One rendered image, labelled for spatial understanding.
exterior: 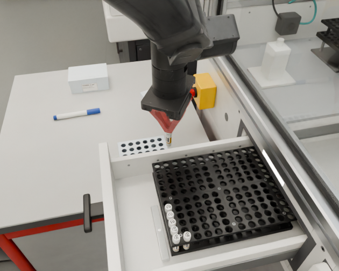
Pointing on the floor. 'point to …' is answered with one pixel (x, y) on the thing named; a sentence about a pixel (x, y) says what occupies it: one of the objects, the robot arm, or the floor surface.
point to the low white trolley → (66, 164)
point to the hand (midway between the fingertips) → (169, 127)
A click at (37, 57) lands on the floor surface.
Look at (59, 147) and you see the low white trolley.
